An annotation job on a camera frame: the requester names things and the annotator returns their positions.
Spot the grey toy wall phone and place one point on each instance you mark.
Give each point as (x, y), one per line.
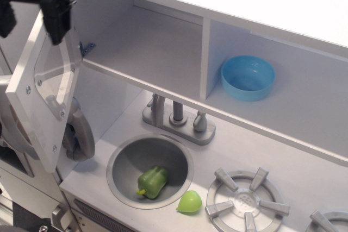
(78, 139)

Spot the white microwave door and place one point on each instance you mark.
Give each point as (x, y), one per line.
(42, 87)

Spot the blue plastic bowl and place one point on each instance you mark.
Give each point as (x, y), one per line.
(247, 78)

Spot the silver round sink basin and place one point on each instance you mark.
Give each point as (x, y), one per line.
(159, 157)

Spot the light green toy pear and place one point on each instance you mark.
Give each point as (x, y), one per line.
(190, 202)

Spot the dark oven vent grille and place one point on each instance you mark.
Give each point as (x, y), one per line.
(100, 218)

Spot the green toy bell pepper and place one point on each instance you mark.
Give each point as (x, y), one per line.
(151, 182)

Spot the grey toy faucet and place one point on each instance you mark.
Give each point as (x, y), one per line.
(173, 118)

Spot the grey toy stove burner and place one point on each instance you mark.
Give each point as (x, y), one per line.
(245, 201)

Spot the white toy kitchen shelf unit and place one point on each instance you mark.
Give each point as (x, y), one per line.
(175, 48)

